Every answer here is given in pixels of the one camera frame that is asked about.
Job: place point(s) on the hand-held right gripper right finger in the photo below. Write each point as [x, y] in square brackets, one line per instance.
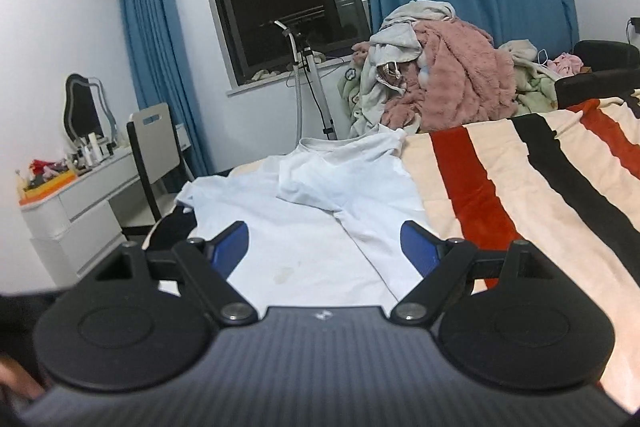
[417, 248]

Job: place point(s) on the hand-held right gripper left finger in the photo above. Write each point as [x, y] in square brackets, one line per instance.
[232, 247]

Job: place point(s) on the white t-shirt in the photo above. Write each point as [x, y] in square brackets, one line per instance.
[310, 257]

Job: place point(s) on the person's left hand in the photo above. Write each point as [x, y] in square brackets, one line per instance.
[17, 379]

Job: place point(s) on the striped fleece blanket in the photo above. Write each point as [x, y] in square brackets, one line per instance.
[500, 207]

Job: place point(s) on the white dresser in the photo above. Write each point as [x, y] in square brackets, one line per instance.
[75, 217]

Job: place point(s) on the orange tray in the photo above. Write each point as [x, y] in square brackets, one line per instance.
[47, 186]

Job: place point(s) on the red pink cloth bundle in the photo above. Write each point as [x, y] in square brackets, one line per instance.
[45, 169]

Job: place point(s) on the white window sill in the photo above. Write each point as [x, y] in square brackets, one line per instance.
[270, 84]

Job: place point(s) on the green printed blanket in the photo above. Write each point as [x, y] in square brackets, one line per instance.
[350, 94]

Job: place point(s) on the row of cosmetic bottles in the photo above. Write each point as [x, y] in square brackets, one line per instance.
[92, 152]

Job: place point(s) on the crumpled beige rag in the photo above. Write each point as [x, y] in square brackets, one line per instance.
[264, 74]

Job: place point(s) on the pink fluffy blanket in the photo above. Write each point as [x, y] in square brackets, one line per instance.
[460, 77]

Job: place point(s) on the garment steamer stand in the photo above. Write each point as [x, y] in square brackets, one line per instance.
[317, 92]

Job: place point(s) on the pale green cream cloth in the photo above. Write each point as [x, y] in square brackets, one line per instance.
[525, 77]

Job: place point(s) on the wavy vanity mirror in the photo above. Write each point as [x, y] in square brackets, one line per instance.
[82, 107]

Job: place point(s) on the grey white garment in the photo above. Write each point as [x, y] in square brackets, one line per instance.
[395, 42]

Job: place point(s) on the small pink garment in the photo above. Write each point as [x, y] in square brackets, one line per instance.
[565, 63]

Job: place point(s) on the black armchair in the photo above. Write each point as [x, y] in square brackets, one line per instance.
[605, 57]

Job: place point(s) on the dark wall outlet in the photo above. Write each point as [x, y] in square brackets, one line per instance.
[635, 24]

